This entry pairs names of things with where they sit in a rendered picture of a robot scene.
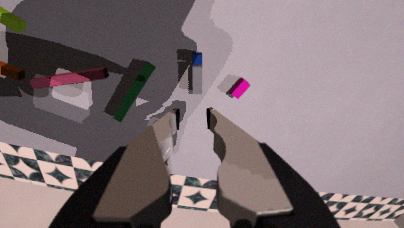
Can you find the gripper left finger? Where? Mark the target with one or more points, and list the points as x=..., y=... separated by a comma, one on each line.
x=131, y=187

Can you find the magenta rectangular block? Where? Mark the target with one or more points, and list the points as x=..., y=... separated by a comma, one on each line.
x=239, y=88

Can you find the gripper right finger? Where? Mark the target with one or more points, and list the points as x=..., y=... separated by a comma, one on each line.
x=255, y=183

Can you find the orange rod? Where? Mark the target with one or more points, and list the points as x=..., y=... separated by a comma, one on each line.
x=11, y=71

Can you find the lime green rod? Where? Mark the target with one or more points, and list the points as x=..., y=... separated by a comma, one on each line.
x=12, y=21

